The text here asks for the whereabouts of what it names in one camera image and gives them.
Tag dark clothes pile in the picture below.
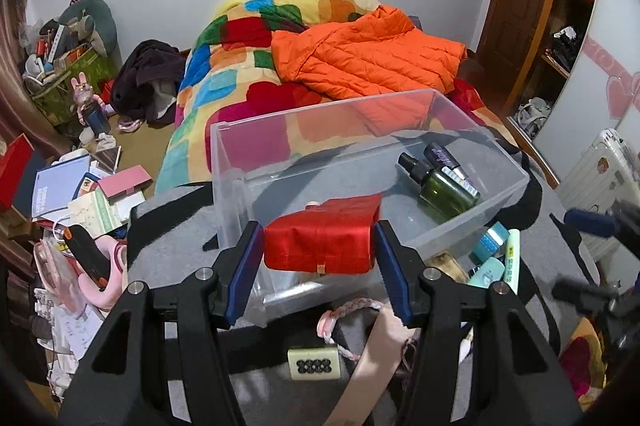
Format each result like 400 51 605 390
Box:
110 39 188 124

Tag white wardrobe door pink ribbon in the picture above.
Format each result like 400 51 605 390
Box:
532 0 640 167

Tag black and white clothes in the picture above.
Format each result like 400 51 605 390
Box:
550 26 581 67

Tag orange puffer jacket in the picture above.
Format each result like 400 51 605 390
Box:
271 5 468 101

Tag cream tile with black dots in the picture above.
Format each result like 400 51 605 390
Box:
287 346 342 379

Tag colourful printed cloth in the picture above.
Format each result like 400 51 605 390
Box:
557 316 608 402

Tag grey plush cushion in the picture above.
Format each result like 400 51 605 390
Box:
50 0 118 57

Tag pink white braided rope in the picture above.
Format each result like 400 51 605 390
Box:
317 297 396 362

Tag pink clear pouch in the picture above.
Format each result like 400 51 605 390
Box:
32 238 86 307

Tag navy book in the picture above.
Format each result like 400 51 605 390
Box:
10 151 48 217

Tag blue and white book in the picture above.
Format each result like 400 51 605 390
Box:
32 156 91 222

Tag colourful checked blanket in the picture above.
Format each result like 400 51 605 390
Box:
155 0 506 194

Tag teal tube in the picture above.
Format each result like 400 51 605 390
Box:
469 222 510 264

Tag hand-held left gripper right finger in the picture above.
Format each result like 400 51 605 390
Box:
372 220 583 426

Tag black and orange tool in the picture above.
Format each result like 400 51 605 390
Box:
64 224 111 292

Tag pink box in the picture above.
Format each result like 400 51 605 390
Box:
97 166 153 199

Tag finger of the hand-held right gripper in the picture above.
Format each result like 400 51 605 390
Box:
549 200 640 239
551 278 640 322

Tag green bag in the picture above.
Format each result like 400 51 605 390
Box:
30 48 118 127

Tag large red box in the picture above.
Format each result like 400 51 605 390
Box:
0 133 35 212

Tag white suitcase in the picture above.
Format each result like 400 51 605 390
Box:
555 128 640 257

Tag pink plastic holder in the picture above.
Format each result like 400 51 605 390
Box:
85 241 128 309

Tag rabbit bottle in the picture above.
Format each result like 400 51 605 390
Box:
72 73 112 134

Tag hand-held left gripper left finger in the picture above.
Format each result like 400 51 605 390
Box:
59 221 266 426

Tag grey bag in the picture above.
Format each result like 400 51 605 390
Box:
515 97 551 137

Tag clear plastic bin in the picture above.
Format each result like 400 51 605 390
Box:
209 88 530 327

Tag grey and black blanket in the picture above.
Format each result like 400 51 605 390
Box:
125 141 601 426

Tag pale green highlighter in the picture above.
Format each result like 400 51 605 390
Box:
501 228 522 294

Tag black bottle with purple label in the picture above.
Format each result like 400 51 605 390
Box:
423 142 471 179

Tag cream printed book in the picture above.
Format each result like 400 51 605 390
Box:
67 191 131 237

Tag green bottle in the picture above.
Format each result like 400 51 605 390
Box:
398 152 482 223

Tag brown curtain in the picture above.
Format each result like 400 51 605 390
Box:
0 0 56 157

